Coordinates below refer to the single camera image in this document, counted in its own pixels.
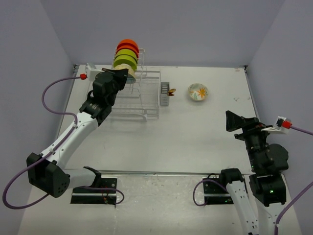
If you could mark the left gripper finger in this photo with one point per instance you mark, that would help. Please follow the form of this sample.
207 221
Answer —
110 71
122 76

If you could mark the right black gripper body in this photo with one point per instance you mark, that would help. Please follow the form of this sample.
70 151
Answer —
257 139

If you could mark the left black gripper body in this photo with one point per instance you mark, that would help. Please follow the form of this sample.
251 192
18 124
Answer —
118 85

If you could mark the yellow sun pattern bowl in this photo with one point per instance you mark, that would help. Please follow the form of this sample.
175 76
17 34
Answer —
131 79

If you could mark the white floral ceramic bowl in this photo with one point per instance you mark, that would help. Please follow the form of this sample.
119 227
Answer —
198 92

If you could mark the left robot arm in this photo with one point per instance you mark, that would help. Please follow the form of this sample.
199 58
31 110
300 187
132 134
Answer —
47 171

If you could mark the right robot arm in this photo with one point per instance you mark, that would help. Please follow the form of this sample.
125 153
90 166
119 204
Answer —
267 162

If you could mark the front lime green bowl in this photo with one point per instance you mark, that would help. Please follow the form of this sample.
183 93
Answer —
125 59

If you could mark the lime green bowl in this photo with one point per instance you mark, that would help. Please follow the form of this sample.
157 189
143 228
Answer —
128 52
125 59

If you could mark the rear lime green bowl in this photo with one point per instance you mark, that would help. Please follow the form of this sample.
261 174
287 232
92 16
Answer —
128 52

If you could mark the front orange bowl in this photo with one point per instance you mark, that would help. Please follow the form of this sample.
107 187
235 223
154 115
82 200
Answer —
126 47

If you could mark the orange bowl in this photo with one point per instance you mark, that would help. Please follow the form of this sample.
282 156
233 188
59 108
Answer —
128 43
126 47

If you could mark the rear orange bowl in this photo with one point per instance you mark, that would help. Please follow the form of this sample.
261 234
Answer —
128 43

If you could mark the grey cutlery holder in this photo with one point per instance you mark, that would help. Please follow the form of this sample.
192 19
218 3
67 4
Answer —
164 97

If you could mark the small brown object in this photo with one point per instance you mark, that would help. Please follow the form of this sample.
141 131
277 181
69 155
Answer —
171 92

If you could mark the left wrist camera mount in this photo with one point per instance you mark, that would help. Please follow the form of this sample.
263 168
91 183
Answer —
90 72

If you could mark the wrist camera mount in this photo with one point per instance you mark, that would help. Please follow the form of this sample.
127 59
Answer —
282 126
90 72

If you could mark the white wire dish rack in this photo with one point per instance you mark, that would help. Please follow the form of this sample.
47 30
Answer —
140 100

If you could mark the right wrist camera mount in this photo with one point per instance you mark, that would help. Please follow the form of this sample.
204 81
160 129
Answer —
282 126

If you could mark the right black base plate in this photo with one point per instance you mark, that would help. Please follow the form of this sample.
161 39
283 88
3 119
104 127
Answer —
214 194

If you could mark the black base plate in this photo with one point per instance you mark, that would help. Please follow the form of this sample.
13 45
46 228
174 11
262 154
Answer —
96 197
214 194

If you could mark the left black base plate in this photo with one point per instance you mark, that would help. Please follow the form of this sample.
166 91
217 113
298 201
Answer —
96 197

